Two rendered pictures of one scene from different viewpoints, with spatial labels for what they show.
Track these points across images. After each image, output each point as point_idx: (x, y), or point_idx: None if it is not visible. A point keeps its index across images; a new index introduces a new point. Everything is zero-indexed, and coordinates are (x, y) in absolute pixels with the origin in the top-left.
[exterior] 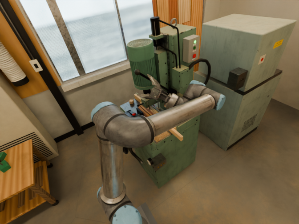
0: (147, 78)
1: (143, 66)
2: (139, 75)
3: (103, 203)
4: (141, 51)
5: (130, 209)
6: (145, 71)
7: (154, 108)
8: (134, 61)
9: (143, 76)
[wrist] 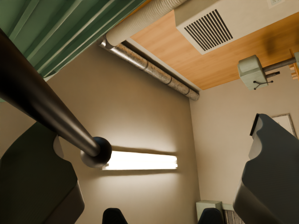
0: (78, 142)
1: (35, 63)
2: (104, 30)
3: None
4: (0, 99)
5: None
6: (39, 46)
7: None
8: (62, 68)
9: (93, 146)
